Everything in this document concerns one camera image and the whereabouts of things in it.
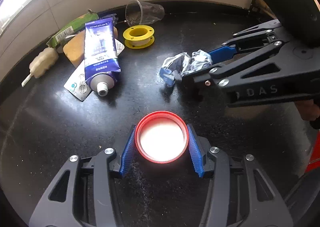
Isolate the operator right hand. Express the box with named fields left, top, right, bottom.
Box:
left=295, top=100, right=320, bottom=121

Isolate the red jar lid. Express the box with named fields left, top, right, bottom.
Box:
left=135, top=110, right=189, bottom=164

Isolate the clear plastic cup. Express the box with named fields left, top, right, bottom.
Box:
left=125, top=0, right=165, bottom=26

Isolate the red cabinet door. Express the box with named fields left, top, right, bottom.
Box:
left=305, top=132, right=320, bottom=173

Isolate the yellow tape spool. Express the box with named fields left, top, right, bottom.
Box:
left=123, top=25, right=155, bottom=49

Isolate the blue white wrapper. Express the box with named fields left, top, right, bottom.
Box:
left=159, top=50, right=213, bottom=87

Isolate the yellow sponge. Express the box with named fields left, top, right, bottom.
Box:
left=63, top=25, right=118, bottom=68

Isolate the white foam brush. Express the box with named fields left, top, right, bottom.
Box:
left=21, top=47, right=59, bottom=87

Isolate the blue toothpaste tube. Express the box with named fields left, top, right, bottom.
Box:
left=84, top=17, right=121, bottom=97

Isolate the green snack bag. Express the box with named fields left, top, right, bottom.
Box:
left=46, top=9, right=99, bottom=48

